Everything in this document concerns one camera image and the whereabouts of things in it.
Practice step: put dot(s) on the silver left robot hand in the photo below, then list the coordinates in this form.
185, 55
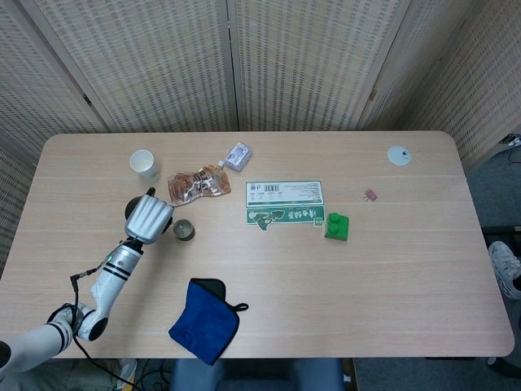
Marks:
148, 220

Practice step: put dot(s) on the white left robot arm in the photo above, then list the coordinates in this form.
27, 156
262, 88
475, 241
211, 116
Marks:
110, 281

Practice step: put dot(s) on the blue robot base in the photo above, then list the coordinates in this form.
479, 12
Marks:
244, 376

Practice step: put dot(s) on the orange spout pouch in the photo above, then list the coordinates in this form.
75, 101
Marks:
195, 187

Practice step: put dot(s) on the white paper cup green print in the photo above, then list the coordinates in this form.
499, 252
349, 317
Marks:
142, 163

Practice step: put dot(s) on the purple plastic packet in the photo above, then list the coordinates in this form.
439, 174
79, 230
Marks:
238, 156

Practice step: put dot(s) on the blue cloth with black trim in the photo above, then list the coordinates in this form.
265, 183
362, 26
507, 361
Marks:
203, 326

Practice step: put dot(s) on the green and white packaging card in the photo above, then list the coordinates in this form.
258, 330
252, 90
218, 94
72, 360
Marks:
285, 193

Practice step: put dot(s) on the woven folding screen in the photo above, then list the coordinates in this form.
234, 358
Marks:
163, 61

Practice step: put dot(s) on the olive bag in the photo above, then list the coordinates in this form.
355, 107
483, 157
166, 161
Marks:
81, 376

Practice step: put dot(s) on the green toy brick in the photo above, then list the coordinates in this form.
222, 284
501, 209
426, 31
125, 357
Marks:
338, 232

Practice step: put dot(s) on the pink binder clip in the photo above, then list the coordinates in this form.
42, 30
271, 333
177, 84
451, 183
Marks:
370, 194

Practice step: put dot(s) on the white sneaker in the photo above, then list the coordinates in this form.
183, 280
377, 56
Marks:
502, 260

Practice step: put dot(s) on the white power strip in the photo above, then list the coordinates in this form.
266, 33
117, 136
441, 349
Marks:
512, 141

